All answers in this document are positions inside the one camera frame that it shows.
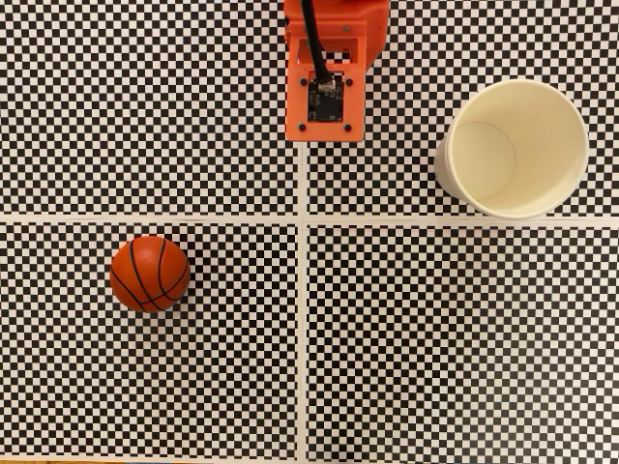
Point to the black white checkerboard paper sheet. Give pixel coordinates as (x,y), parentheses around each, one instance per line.
(145,96)
(411,72)
(217,386)
(435,338)

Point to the white paper cup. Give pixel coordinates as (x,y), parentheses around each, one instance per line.
(546,145)

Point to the orange camera mount with board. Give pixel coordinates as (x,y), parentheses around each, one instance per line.
(296,111)

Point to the small orange basketball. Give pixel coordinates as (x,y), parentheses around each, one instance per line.
(150,273)

